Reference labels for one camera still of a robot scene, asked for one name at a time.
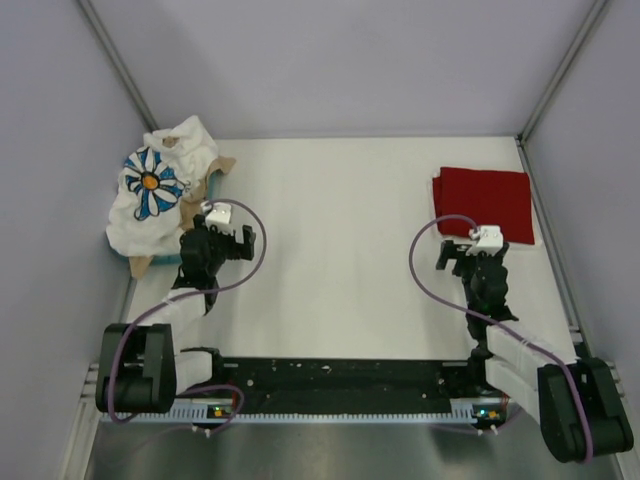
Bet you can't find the red t shirt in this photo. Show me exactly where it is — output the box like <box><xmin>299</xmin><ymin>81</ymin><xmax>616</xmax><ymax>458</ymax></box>
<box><xmin>431</xmin><ymin>166</ymin><xmax>537</xmax><ymax>247</ymax></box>

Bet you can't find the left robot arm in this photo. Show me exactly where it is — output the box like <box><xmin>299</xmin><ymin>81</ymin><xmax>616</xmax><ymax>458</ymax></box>
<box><xmin>95</xmin><ymin>202</ymin><xmax>256</xmax><ymax>423</ymax></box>

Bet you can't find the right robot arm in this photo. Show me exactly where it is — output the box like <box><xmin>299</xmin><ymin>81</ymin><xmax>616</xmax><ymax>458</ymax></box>
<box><xmin>436</xmin><ymin>240</ymin><xmax>634</xmax><ymax>463</ymax></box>

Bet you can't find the tan t shirt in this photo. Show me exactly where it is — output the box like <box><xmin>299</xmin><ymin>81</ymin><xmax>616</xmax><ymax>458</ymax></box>
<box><xmin>128</xmin><ymin>154</ymin><xmax>236</xmax><ymax>279</ymax></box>

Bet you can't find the white flower print t shirt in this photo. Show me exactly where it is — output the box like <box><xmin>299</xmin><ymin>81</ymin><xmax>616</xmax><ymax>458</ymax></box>
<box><xmin>106</xmin><ymin>147</ymin><xmax>192</xmax><ymax>257</ymax></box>

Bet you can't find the teal plastic bin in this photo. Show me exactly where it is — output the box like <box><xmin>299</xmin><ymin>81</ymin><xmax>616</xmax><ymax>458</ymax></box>
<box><xmin>113</xmin><ymin>170</ymin><xmax>223</xmax><ymax>265</ymax></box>

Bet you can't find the white crumpled t shirt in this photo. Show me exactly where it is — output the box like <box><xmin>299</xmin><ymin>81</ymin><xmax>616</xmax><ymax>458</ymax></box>
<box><xmin>143</xmin><ymin>115</ymin><xmax>219</xmax><ymax>188</ymax></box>

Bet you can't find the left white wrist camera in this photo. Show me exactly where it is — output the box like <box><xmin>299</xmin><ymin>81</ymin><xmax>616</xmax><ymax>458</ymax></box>
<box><xmin>200</xmin><ymin>201</ymin><xmax>233</xmax><ymax>235</ymax></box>

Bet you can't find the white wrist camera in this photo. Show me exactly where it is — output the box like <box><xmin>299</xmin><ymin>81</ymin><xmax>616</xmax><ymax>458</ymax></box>
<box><xmin>200</xmin><ymin>201</ymin><xmax>233</xmax><ymax>235</ymax></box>
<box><xmin>466</xmin><ymin>225</ymin><xmax>504</xmax><ymax>256</ymax></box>

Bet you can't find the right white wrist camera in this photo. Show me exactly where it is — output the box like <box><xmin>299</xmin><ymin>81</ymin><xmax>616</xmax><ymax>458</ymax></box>
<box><xmin>466</xmin><ymin>225</ymin><xmax>504</xmax><ymax>256</ymax></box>

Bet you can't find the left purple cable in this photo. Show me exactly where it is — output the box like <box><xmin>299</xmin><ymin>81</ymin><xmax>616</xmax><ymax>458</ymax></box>
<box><xmin>107</xmin><ymin>199</ymin><xmax>269</xmax><ymax>435</ymax></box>

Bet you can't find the purple cable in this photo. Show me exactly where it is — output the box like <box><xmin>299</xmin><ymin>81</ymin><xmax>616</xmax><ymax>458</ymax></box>
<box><xmin>107</xmin><ymin>199</ymin><xmax>269</xmax><ymax>435</ymax></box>
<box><xmin>408</xmin><ymin>214</ymin><xmax>596</xmax><ymax>464</ymax></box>

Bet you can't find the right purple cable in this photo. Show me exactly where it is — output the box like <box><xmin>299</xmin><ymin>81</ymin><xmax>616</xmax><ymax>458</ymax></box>
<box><xmin>408</xmin><ymin>214</ymin><xmax>596</xmax><ymax>464</ymax></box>

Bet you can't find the grey slotted cable duct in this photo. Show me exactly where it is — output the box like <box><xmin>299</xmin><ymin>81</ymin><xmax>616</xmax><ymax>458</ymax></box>
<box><xmin>131</xmin><ymin>400</ymin><xmax>509</xmax><ymax>428</ymax></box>

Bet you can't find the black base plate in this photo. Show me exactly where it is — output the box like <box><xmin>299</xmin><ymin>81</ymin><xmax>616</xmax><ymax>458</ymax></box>
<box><xmin>174</xmin><ymin>355</ymin><xmax>506</xmax><ymax>415</ymax></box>

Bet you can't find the left aluminium frame post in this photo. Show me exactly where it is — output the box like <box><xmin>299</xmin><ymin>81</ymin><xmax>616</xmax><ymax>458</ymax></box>
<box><xmin>74</xmin><ymin>0</ymin><xmax>158</xmax><ymax>131</ymax></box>

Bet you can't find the aluminium frame post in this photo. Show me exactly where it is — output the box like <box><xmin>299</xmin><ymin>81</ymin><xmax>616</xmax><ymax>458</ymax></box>
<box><xmin>516</xmin><ymin>0</ymin><xmax>613</xmax><ymax>145</ymax></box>
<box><xmin>74</xmin><ymin>0</ymin><xmax>158</xmax><ymax>131</ymax></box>

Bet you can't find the right aluminium frame post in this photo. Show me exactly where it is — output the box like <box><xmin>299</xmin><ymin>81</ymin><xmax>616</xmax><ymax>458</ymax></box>
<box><xmin>516</xmin><ymin>0</ymin><xmax>613</xmax><ymax>145</ymax></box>

